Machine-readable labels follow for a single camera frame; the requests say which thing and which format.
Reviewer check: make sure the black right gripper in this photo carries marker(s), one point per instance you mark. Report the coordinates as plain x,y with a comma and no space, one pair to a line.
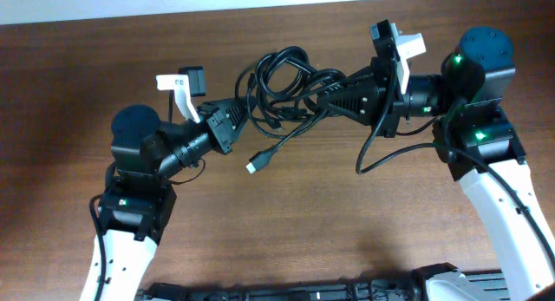
388,100

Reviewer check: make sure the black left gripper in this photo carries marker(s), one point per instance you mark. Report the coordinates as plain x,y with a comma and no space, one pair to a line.
218,130

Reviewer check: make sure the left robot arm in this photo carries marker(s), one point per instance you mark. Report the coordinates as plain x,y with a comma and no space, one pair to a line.
132,212

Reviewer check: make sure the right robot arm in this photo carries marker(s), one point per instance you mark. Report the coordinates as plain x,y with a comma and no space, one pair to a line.
472,135

